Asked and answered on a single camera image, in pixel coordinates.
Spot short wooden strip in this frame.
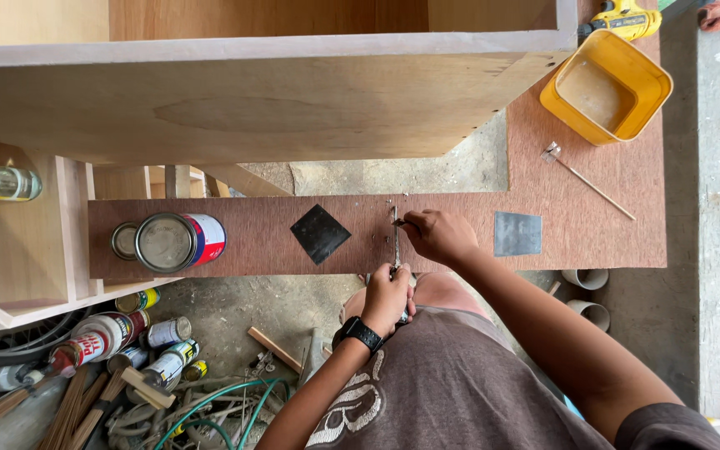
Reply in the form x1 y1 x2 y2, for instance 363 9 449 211
247 325 304 375

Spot person's right hand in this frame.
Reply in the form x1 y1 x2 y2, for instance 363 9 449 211
400 209 481 271

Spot red and white paint can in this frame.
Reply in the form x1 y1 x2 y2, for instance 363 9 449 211
134 212 228 275

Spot black square scraper sheet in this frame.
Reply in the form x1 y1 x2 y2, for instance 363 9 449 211
289 203 353 266

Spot person's knee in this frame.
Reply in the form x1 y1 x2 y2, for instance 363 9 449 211
339 272 491 326

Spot clear glass bottle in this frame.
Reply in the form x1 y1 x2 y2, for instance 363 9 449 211
0 164 43 203

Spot light wooden shelf unit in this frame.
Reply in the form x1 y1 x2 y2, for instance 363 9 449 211
0 140 181 336

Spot black wrist watch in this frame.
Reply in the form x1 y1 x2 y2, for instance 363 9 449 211
332 315 386 356

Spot white and red spray can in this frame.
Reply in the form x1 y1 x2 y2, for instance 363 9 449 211
49 310 151 378

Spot black bicycle tyre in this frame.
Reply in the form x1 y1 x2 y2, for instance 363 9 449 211
0 305 95 368

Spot small wooden block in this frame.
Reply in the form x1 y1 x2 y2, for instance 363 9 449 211
120 366 177 411

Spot grey square metal sheet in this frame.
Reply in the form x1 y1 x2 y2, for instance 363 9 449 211
493 210 543 258

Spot white can with yellow label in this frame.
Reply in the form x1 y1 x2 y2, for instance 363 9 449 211
140 339 201 390

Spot large light wooden cabinet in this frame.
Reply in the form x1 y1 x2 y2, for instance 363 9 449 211
0 0 580 167

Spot thin stick with clear tip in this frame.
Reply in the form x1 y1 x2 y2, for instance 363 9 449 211
540 141 638 222

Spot bundle of thin wooden sticks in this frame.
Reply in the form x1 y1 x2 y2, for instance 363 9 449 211
0 366 128 450

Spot wooden frame pieces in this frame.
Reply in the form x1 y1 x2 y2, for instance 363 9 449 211
91 164 293 201

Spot yellow plastic tub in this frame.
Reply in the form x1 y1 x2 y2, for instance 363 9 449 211
539 29 675 147

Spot yellow cordless drill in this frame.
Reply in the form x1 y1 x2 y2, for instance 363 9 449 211
577 0 663 43

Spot grey pipe piece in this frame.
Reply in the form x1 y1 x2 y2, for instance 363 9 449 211
566 299 611 333
561 269 610 291

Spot person's left hand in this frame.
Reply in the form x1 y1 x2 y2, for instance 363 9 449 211
360 263 418 340

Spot silver and white can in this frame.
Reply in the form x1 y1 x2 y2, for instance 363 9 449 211
145 316 193 350

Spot person's brown printed shirt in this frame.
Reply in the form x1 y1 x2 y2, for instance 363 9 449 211
305 305 720 450

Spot grey blue can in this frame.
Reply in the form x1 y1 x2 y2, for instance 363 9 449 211
106 346 150 375

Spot tangle of pale cables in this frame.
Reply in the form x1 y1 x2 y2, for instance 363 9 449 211
105 375 286 450

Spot green garden hose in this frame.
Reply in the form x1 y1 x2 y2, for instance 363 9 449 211
152 377 291 450

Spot metal putty knife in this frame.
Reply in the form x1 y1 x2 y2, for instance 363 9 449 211
390 205 411 325

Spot yellow and green small can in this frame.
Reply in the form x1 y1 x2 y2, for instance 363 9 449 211
114 287 161 315

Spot reddish brown plywood board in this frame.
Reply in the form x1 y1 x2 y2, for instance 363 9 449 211
87 0 668 280

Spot round metal can lid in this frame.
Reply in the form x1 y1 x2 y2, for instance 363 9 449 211
110 221 140 261

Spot white plastic bottle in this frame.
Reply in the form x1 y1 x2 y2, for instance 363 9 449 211
0 364 46 394

